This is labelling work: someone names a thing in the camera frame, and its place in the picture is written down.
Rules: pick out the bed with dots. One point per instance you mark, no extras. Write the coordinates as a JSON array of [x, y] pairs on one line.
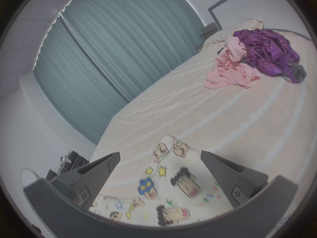
[[223, 120]]

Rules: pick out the dark grey garment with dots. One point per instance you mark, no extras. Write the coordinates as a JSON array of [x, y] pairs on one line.
[[298, 73]]

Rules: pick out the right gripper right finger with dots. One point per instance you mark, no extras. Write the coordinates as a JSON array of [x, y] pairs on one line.
[[237, 180]]

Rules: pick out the dark grey chest of drawers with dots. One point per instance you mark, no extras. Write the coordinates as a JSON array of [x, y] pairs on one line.
[[79, 160]]

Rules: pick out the white printed pyjama top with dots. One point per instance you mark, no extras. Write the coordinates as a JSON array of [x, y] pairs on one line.
[[173, 182]]

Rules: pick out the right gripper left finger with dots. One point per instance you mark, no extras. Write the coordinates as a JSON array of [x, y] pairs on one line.
[[84, 182]]

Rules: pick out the pink garment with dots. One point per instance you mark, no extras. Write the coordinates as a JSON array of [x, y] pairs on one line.
[[230, 75]]

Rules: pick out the cream pillow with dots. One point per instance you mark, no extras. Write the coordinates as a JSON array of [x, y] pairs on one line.
[[218, 37]]

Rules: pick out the blue-green curtain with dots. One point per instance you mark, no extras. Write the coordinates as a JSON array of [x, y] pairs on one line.
[[74, 83], [136, 33]]

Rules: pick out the grey bedside table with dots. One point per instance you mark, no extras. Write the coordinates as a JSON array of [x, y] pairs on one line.
[[209, 28]]

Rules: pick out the purple garment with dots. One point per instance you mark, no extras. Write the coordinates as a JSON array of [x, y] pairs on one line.
[[267, 48]]

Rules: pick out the round white mirror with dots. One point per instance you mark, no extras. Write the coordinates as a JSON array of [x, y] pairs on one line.
[[28, 180]]

